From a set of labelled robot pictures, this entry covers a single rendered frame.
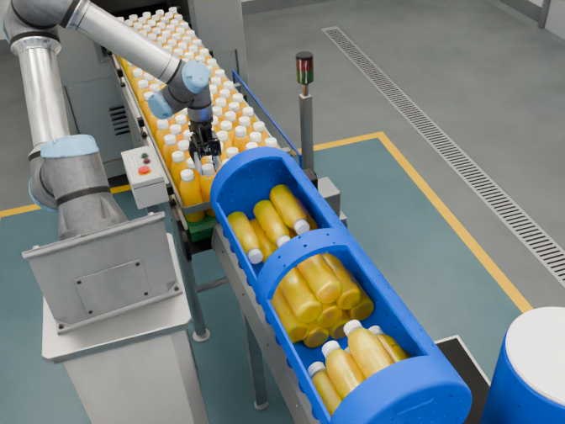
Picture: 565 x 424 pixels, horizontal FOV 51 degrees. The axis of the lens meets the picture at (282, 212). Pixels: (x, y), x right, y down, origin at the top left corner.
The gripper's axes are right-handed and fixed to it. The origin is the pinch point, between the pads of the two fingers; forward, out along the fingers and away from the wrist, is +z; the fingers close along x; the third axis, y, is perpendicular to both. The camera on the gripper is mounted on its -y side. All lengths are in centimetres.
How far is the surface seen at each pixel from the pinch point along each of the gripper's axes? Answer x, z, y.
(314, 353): 5, 11, 72
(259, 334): -3, 21, 53
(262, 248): 4.5, 5.1, 37.6
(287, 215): 12.5, -3.8, 37.4
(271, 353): -3, 20, 61
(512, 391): 41, 11, 100
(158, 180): -16.1, -1.3, 1.3
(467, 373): 80, 92, 48
